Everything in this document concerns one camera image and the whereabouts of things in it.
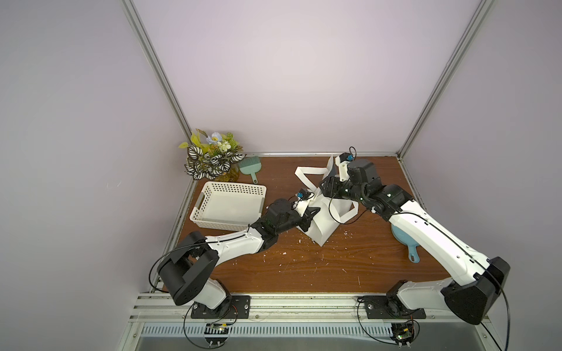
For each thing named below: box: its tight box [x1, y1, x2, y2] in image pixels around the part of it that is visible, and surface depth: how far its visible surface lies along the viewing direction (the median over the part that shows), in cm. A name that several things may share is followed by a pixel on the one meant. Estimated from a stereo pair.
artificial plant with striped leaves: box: [178, 128, 246, 183], surface depth 89 cm
